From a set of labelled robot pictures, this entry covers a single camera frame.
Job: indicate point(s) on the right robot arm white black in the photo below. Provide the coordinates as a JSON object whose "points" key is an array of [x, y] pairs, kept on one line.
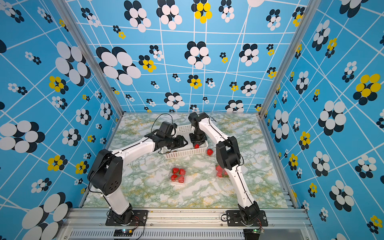
{"points": [[230, 159]]}

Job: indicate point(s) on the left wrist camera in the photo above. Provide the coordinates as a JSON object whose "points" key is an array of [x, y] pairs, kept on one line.
{"points": [[168, 129]]}

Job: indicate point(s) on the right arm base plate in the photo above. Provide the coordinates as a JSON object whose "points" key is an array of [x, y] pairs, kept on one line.
{"points": [[234, 218]]}

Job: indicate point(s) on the white perforated plastic basket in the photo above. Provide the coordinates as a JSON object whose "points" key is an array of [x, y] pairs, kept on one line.
{"points": [[188, 147]]}

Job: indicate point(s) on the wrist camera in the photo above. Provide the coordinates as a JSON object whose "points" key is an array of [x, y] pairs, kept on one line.
{"points": [[194, 117], [168, 129]]}

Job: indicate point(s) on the clear plastic clamshell container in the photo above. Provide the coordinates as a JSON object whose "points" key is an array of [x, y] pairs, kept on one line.
{"points": [[171, 173]]}

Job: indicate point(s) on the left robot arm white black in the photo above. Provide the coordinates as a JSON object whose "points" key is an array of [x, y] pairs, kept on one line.
{"points": [[107, 171]]}

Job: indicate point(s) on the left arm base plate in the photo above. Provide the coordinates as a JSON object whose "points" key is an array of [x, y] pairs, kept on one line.
{"points": [[129, 218]]}

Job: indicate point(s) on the green circuit board left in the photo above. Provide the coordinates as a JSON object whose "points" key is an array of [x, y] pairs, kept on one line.
{"points": [[123, 233]]}

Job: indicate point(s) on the circuit board right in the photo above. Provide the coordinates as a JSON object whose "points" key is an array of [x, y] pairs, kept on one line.
{"points": [[253, 234]]}

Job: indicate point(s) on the right aluminium corner post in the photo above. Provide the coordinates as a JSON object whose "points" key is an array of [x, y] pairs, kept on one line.
{"points": [[296, 40]]}

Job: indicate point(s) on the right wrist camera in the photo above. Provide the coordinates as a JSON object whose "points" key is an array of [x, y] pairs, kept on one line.
{"points": [[194, 117]]}

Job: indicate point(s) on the left aluminium corner post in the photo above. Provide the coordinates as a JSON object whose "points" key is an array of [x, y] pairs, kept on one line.
{"points": [[80, 40]]}

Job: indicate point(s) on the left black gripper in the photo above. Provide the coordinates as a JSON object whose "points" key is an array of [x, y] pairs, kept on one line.
{"points": [[180, 143]]}

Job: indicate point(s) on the aluminium front frame rail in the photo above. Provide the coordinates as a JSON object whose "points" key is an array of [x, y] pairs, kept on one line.
{"points": [[186, 224]]}

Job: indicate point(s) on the aluminium corner post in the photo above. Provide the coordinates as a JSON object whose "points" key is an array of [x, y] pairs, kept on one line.
{"points": [[296, 40], [80, 40]]}

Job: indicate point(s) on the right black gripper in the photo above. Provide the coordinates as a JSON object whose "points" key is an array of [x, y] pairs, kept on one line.
{"points": [[194, 141]]}

